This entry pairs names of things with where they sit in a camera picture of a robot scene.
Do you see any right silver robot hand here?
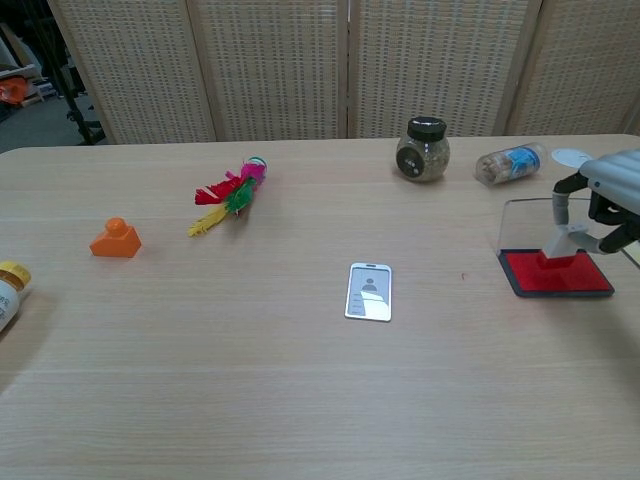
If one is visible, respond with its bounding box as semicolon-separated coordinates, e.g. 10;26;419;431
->
551;148;640;255

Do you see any red white stamp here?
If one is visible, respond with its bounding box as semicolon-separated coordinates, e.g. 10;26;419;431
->
537;222;590;270

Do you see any red ink pad clear lid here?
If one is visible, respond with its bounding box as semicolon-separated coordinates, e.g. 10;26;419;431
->
498;197;616;300

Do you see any white round disc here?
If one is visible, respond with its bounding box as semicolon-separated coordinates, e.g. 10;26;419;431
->
550;147;596;169

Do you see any clear plastic bottle blue label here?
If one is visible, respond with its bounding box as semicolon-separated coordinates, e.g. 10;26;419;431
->
474;142;549;188

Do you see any glass jar with black lid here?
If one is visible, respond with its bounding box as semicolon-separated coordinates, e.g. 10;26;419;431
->
396;116;452;183

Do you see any white ID badge holder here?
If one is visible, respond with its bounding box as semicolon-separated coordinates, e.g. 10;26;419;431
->
343;262;394;323

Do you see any wooden woven folding screen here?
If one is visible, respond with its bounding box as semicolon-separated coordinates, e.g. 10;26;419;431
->
47;0;640;146

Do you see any colourful feather shuttlecock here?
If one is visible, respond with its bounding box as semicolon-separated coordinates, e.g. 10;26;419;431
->
187;155;269;239

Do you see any orange plastic toy block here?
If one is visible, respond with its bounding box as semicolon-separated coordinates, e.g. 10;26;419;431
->
89;216;143;259

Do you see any black tripod stand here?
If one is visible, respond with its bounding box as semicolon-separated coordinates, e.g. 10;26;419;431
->
29;0;107;146

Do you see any orange background object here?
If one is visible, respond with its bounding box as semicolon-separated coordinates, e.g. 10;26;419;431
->
0;77;27;105

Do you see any white bottle with yellow cap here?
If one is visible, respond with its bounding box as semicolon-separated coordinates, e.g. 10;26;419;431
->
0;260;32;335

